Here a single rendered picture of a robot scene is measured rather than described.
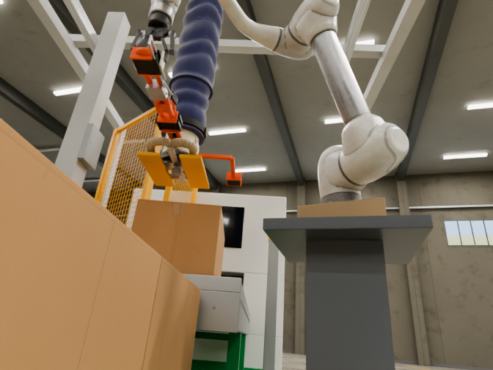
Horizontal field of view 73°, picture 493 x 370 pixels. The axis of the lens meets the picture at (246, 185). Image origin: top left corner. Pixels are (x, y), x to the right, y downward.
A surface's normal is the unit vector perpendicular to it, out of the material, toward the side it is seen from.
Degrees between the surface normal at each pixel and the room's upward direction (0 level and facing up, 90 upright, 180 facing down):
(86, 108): 90
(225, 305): 90
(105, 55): 90
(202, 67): 100
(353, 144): 110
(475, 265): 90
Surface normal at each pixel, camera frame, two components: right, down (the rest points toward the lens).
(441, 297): -0.28, -0.41
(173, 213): 0.04, -0.41
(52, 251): 1.00, 0.06
